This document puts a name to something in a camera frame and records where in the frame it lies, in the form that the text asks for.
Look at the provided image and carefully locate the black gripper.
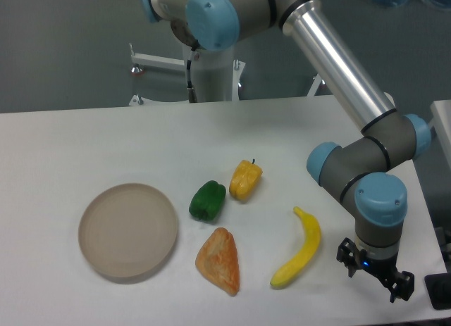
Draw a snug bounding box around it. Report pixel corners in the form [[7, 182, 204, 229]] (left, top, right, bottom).
[[336, 237, 415, 303]]

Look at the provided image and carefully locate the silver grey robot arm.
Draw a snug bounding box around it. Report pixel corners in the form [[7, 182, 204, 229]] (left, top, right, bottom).
[[140, 0, 431, 300]]

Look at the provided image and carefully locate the yellow bell pepper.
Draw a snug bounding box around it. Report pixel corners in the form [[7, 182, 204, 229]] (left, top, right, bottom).
[[229, 159, 263, 201]]

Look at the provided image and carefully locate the green bell pepper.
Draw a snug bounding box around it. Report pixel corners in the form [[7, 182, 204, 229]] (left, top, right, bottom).
[[189, 180, 226, 222]]

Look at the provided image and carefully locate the black device at right edge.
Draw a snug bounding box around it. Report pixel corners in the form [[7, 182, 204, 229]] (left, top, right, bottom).
[[424, 227, 451, 311]]

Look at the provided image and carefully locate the yellow banana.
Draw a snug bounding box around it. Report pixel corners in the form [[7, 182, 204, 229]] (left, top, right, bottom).
[[270, 206, 322, 289]]

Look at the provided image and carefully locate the orange pastry turnover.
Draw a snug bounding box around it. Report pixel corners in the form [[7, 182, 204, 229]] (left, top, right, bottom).
[[195, 227, 240, 296]]

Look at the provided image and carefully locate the white side table edge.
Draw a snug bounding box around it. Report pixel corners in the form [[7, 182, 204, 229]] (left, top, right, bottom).
[[431, 100, 450, 145]]

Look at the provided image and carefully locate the beige round plate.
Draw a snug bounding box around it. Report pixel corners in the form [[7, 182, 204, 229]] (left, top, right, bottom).
[[78, 183, 178, 280]]

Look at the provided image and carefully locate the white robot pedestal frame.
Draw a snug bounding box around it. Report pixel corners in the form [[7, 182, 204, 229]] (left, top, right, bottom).
[[130, 43, 330, 106]]

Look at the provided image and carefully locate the black cable on pedestal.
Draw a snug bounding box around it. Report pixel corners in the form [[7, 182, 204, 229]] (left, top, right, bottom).
[[185, 48, 199, 104]]

